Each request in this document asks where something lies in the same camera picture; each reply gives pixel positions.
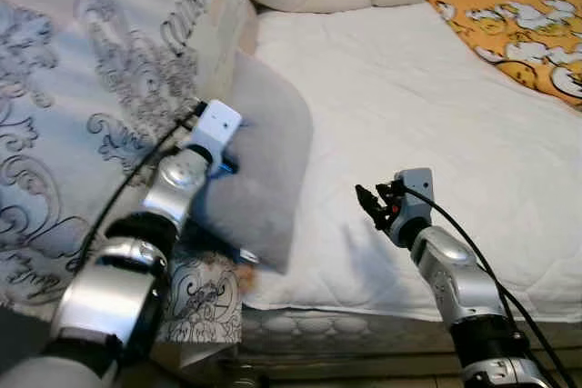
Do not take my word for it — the white black swirl sheet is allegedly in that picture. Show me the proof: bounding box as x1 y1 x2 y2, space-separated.
159 252 251 345

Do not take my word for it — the white quilted mattress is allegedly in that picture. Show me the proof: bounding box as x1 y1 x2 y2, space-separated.
241 2 582 325

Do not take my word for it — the grey pillow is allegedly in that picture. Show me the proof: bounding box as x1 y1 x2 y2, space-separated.
191 50 315 275

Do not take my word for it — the white grey patterned duvet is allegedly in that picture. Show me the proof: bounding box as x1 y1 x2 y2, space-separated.
0 0 260 321

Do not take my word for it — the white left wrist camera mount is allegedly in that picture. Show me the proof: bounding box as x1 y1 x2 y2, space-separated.
186 100 244 166

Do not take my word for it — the grey quilted bed base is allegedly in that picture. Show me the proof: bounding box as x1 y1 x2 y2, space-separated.
232 306 582 375

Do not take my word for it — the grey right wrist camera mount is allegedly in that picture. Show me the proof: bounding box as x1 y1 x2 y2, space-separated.
391 167 436 248

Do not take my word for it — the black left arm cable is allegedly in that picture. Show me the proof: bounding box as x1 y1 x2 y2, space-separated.
73 102 206 271

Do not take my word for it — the yellow cartoon print blanket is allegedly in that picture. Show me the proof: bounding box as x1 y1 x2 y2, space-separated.
427 0 582 112

